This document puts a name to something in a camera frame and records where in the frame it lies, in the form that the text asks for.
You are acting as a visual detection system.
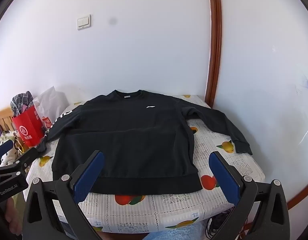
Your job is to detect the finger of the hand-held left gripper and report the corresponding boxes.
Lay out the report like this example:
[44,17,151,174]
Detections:
[0,139,14,167]
[11,147,40,174]

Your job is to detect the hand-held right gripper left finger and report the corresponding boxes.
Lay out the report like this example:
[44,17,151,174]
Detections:
[22,150,105,240]

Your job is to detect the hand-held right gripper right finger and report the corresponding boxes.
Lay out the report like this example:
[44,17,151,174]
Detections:
[209,151,291,240]

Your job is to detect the black sweatshirt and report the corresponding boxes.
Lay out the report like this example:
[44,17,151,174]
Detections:
[37,89,253,195]

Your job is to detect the person's left hand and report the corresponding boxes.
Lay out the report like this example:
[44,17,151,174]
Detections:
[6,197,24,237]

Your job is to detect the white floral cloth bag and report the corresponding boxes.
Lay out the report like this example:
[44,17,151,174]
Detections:
[0,130,19,167]

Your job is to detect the pale green cloth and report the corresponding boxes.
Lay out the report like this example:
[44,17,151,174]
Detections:
[11,191,27,213]

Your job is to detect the wooden headboard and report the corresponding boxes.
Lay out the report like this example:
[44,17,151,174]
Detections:
[0,107,14,133]

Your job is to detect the plaid cloth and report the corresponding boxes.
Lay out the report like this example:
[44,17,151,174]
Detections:
[10,91,34,117]

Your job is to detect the white paper bag red label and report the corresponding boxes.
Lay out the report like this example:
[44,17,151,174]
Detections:
[33,86,69,130]

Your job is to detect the fruit print tablecloth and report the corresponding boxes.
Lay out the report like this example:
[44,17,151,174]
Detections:
[23,94,266,233]

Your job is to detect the brown wooden baseboard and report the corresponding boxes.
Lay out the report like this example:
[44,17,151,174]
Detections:
[286,180,308,211]

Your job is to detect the yellow bag chain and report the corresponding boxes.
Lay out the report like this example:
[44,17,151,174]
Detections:
[14,136,26,153]

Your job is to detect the black cable bundle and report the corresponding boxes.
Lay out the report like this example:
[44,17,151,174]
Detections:
[205,210,247,239]

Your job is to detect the brown wooden door frame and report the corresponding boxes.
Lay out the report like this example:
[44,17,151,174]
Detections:
[205,0,222,108]

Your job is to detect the white wall light switch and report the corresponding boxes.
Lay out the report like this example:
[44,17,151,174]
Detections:
[76,14,91,30]

